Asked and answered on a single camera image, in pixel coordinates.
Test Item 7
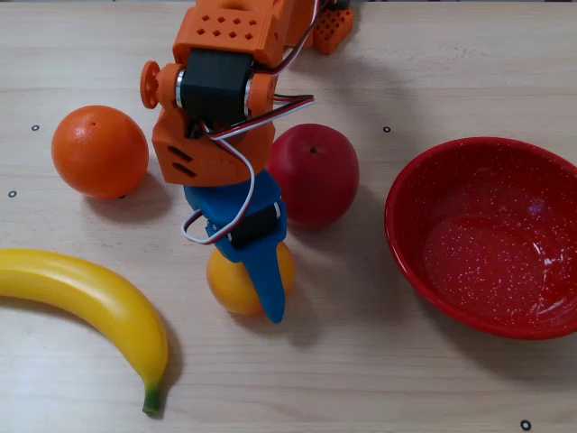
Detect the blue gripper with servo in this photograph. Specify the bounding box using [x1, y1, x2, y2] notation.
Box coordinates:
[183, 169, 289, 325]

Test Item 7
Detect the yellow orange toy peach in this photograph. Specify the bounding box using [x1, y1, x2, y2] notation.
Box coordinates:
[206, 242, 298, 317]

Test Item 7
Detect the red speckled bowl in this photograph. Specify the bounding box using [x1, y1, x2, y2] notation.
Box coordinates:
[384, 136, 577, 341]

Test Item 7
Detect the red toy apple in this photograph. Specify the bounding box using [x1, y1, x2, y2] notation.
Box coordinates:
[269, 123, 361, 230]

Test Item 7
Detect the yellow toy banana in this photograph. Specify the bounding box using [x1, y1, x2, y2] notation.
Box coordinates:
[0, 248, 169, 417]

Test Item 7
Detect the toy orange fruit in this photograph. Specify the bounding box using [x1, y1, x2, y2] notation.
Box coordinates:
[50, 105, 151, 200]

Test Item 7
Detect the red white black servo cable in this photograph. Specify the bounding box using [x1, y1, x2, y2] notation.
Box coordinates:
[181, 93, 316, 245]

